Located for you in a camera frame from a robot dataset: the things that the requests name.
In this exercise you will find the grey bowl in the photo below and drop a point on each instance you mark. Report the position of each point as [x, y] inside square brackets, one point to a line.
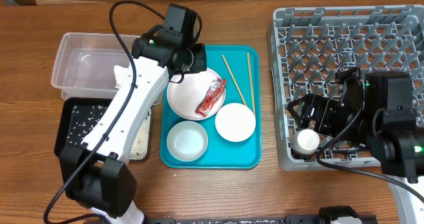
[187, 141]

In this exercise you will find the teal plastic tray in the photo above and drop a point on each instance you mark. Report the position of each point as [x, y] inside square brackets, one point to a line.
[220, 153]

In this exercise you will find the white napkin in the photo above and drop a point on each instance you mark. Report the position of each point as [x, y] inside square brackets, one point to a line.
[120, 75]

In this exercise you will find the grey dish rack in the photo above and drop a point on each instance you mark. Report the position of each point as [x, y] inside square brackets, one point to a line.
[307, 46]

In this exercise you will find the clear plastic bin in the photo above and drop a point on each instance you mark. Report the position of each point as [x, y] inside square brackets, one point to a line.
[84, 65]

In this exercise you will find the left wooden chopstick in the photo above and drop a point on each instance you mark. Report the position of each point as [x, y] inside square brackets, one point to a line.
[234, 80]

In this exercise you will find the white rice pile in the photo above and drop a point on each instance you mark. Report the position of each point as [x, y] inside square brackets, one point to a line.
[85, 117]

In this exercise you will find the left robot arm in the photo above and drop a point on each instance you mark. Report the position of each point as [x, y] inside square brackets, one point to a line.
[94, 170]

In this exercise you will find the white cup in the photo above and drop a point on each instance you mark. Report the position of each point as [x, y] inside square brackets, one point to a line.
[305, 142]

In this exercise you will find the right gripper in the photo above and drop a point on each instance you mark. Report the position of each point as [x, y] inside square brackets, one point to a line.
[326, 106]

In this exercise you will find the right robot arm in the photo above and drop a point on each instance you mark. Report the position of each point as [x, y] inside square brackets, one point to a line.
[374, 110]

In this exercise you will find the black food tray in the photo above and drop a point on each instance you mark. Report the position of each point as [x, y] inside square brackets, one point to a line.
[66, 116]

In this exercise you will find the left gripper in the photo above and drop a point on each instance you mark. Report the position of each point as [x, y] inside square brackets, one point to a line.
[201, 63]

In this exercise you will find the large white plate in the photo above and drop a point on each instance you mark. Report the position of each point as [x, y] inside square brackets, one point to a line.
[184, 98]

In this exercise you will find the wooden chopstick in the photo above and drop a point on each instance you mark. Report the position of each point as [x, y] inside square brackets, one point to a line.
[234, 80]
[251, 83]

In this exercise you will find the small white plate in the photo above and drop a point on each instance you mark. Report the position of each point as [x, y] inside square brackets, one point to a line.
[235, 122]

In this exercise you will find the red sauce packet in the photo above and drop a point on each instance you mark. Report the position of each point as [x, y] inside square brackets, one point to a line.
[214, 92]

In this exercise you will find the right wooden chopstick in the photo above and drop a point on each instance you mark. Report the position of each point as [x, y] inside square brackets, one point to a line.
[251, 83]

